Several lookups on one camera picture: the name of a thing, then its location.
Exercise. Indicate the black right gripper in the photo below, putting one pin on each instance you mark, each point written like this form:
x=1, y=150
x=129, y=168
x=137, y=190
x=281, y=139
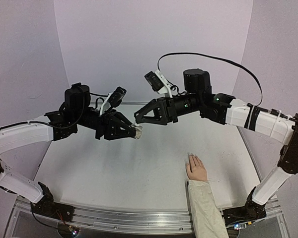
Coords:
x=167, y=110

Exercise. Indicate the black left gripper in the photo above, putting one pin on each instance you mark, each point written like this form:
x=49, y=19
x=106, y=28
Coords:
x=110, y=124

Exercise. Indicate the clear nail polish bottle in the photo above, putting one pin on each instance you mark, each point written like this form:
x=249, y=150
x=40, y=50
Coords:
x=138, y=131

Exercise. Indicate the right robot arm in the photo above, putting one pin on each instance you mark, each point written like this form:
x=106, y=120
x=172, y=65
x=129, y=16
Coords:
x=275, y=127

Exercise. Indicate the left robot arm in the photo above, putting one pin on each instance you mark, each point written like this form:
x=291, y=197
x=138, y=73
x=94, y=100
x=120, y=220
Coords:
x=25, y=133

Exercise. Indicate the beige sleeved forearm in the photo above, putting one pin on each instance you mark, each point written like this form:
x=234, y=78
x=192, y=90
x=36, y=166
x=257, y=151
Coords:
x=206, y=217

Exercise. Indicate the mannequin hand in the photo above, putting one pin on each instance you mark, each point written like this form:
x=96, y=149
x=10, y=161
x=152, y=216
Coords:
x=195, y=169

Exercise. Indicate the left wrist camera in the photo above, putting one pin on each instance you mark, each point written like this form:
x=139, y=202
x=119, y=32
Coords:
x=113, y=100

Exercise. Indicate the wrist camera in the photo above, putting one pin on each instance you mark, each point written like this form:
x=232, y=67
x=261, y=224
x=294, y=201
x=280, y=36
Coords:
x=113, y=100
x=159, y=83

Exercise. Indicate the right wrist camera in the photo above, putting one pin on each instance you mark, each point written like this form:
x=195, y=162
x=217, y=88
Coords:
x=159, y=83

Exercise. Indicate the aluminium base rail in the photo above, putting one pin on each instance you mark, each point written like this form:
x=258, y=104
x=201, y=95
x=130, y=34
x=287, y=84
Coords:
x=92, y=222

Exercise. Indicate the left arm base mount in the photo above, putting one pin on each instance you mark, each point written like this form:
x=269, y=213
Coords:
x=47, y=207

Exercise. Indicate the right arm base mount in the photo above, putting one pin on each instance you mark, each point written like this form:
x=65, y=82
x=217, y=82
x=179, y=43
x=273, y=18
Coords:
x=249, y=212

